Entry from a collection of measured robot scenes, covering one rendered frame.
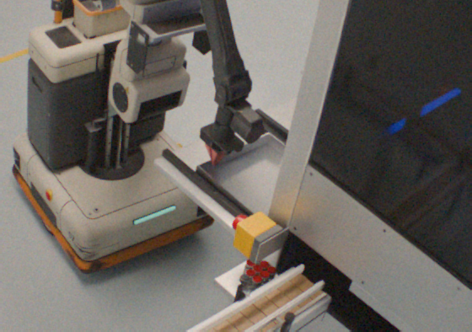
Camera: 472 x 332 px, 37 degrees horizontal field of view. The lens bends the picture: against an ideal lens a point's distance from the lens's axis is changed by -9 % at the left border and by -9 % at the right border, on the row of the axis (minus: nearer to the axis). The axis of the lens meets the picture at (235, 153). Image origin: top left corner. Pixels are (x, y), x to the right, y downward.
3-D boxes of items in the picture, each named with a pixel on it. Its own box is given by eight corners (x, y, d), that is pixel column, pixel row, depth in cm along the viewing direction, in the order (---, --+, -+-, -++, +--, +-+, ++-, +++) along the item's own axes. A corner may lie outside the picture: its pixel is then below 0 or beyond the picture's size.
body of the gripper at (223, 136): (225, 157, 188) (231, 135, 183) (198, 133, 192) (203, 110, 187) (244, 148, 191) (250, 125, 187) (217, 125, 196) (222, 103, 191)
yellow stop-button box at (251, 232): (276, 250, 167) (283, 228, 163) (254, 265, 163) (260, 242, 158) (253, 232, 171) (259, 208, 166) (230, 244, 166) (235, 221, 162)
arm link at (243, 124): (244, 72, 183) (217, 83, 178) (276, 98, 177) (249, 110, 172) (237, 109, 191) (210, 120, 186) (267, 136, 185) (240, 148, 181)
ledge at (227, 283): (294, 295, 170) (296, 290, 169) (254, 320, 162) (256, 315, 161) (253, 260, 177) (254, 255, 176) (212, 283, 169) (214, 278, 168)
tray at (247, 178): (356, 212, 193) (359, 202, 191) (287, 254, 178) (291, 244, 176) (266, 141, 211) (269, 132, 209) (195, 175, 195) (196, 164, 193)
